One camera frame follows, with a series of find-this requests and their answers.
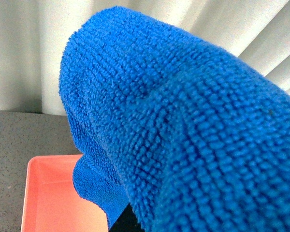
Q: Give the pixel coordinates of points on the white pleated curtain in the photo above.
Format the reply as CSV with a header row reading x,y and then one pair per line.
x,y
33,34

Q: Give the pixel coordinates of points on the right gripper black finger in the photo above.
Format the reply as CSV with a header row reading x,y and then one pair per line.
x,y
127,222

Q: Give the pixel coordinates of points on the pink plastic bin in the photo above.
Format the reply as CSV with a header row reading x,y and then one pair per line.
x,y
51,204

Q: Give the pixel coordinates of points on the blue microfiber cloth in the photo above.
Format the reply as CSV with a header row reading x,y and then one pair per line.
x,y
190,136

